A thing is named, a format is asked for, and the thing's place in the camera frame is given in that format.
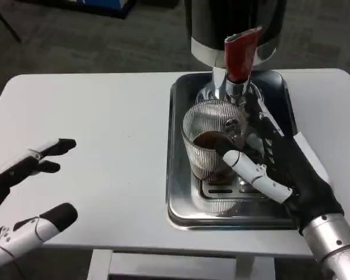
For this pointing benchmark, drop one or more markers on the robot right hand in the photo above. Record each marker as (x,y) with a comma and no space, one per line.
(303,189)

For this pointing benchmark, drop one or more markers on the black stand leg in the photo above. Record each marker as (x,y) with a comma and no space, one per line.
(6,20)

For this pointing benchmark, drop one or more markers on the dark brown coffee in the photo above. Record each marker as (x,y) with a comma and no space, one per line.
(207,141)

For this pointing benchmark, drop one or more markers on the steel drip tray with grid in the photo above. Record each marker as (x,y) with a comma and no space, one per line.
(221,191)

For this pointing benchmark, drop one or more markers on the black steel drink dispenser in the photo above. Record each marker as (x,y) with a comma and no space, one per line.
(213,26)

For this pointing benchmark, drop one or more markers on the large steel tray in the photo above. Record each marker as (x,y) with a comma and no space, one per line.
(178,186)

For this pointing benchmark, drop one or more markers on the silver robot right forearm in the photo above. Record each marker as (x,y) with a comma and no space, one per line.
(335,248)

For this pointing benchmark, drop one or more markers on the clear ribbed glass cup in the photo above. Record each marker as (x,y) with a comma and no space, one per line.
(201,157)

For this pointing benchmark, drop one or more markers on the blue and white cabinet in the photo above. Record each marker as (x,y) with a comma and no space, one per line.
(122,7)

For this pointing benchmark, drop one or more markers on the red tap lever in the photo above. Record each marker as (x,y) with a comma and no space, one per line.
(239,58)

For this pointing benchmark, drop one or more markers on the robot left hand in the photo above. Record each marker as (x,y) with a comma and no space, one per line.
(17,236)

